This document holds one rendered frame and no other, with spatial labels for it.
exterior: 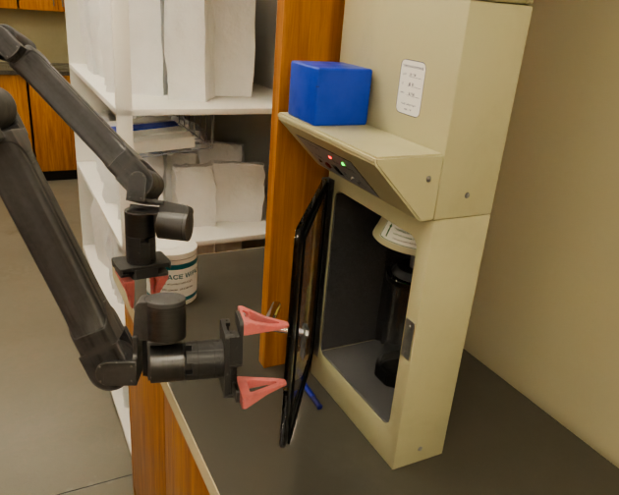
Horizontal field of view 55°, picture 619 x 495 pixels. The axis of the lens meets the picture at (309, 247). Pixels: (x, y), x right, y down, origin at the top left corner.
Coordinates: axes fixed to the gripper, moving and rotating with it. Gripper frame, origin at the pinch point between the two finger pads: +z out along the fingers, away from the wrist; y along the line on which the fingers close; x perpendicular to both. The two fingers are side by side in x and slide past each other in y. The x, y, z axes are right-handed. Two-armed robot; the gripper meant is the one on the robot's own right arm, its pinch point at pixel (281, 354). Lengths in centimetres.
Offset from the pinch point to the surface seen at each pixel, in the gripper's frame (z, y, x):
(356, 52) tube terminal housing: 15, 45, 20
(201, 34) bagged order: -2, 51, 117
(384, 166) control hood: 11.3, 30.0, -6.7
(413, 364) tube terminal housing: 21.9, -3.3, -0.6
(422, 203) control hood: 18.7, 24.4, -4.5
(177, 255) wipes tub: -12, -4, 64
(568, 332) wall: 63, -6, 13
